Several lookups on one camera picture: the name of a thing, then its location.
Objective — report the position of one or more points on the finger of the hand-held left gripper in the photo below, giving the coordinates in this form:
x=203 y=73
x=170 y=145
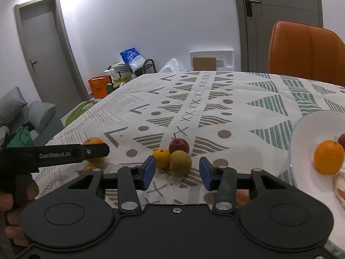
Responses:
x=93 y=151

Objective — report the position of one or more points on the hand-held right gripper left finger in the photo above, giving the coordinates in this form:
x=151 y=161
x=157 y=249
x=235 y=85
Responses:
x=149 y=172

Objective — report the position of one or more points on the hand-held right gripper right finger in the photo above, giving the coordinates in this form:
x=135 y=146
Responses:
x=206 y=174

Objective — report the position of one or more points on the large orange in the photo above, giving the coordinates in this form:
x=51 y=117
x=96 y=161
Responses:
x=93 y=140
x=328 y=156

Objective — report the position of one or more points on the small yellow tangerine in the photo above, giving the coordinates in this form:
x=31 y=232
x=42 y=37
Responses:
x=161 y=158

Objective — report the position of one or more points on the green round fruit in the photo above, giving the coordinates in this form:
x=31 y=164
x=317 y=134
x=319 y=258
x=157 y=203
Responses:
x=180 y=163

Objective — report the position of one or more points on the red apple with stem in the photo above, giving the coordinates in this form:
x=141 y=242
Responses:
x=179 y=145

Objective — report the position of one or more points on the peeled tangerine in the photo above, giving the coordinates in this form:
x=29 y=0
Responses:
x=243 y=196

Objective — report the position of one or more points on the white plate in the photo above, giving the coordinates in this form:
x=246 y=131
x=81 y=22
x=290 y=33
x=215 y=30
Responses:
x=304 y=140

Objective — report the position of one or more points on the peeled pomelo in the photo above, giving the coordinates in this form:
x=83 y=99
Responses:
x=340 y=188

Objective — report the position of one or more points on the small red apple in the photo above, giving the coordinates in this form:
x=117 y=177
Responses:
x=342 y=141

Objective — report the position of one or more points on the person's left hand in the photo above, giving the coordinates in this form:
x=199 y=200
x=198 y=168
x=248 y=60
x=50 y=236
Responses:
x=24 y=188

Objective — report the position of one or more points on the orange fruit piece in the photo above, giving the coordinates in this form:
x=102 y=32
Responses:
x=90 y=169

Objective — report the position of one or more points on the green cloth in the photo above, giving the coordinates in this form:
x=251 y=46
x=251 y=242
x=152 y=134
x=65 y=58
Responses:
x=23 y=136

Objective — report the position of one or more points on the grey sofa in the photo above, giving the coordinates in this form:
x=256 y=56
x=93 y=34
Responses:
x=51 y=132

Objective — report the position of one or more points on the grey cushion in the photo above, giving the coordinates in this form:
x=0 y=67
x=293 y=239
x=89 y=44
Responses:
x=12 y=105
x=41 y=116

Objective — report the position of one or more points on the green floor mat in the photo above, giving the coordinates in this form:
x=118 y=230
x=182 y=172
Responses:
x=79 y=112

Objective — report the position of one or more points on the orange paper bag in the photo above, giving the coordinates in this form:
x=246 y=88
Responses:
x=98 y=87

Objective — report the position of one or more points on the green paper bag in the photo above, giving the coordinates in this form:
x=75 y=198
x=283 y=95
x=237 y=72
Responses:
x=110 y=88

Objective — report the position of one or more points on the patterned tablecloth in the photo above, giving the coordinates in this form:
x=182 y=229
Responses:
x=242 y=86

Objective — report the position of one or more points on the black shoe rack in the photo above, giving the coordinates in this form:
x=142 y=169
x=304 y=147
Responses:
x=149 y=66

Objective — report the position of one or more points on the blue and white plastic bag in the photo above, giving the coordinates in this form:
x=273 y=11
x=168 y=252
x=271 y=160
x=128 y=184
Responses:
x=129 y=55

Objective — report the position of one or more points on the clear plastic bag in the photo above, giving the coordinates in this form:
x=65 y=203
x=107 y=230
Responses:
x=172 y=66

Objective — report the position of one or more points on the brown cardboard sheet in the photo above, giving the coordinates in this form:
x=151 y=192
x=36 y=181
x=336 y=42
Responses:
x=204 y=64

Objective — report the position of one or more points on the grey interior door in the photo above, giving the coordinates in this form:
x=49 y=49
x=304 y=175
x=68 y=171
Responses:
x=283 y=32
x=45 y=45

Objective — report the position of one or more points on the white foam tray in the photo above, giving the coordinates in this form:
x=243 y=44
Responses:
x=225 y=56

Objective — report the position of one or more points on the orange chair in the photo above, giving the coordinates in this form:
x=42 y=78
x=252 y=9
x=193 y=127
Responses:
x=304 y=48

